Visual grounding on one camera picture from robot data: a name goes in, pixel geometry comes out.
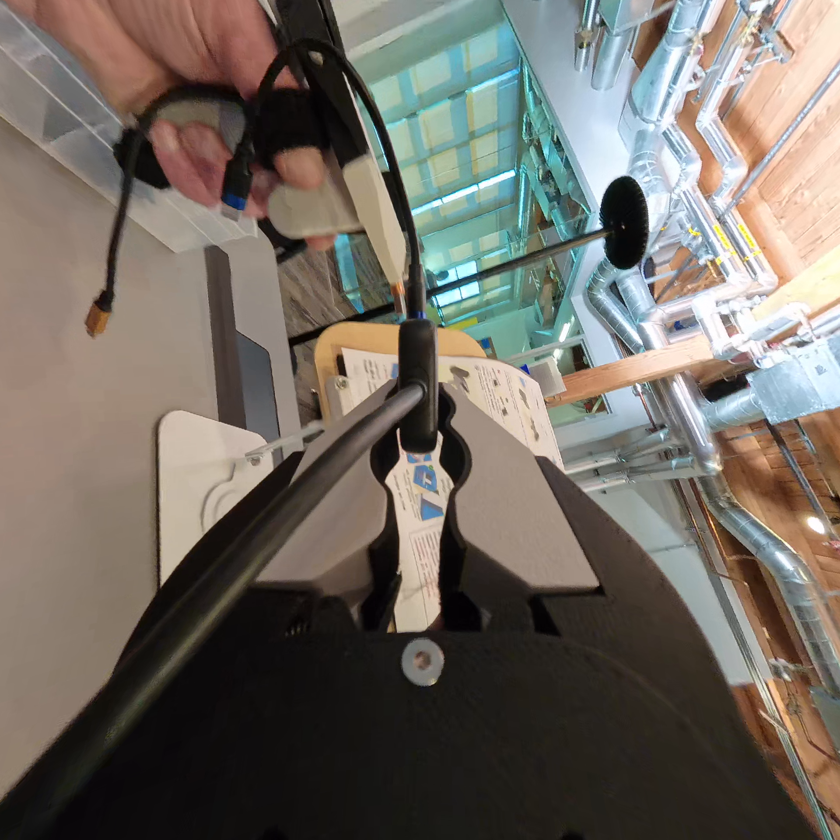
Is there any person's left hand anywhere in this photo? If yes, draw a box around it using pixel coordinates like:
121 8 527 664
0 0 345 253

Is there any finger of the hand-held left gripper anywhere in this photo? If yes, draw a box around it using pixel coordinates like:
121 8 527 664
339 158 410 292

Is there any black pole stand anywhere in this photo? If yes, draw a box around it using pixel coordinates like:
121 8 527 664
427 175 651 296

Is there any orange usb cable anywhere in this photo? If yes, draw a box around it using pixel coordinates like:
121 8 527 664
83 125 165 338

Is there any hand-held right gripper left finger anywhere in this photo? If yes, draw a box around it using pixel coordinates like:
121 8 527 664
254 394 401 628

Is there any printed instruction sheet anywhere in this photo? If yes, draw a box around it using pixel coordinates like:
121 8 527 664
335 348 565 631

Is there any white stand base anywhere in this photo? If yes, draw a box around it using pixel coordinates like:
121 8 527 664
158 410 326 585

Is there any slim hub black cable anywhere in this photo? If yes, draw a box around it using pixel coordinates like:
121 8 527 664
0 381 427 828

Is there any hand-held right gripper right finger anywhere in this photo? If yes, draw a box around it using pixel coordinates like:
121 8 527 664
437 385 602 628

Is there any clear plastic bin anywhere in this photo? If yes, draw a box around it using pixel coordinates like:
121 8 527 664
0 7 250 254

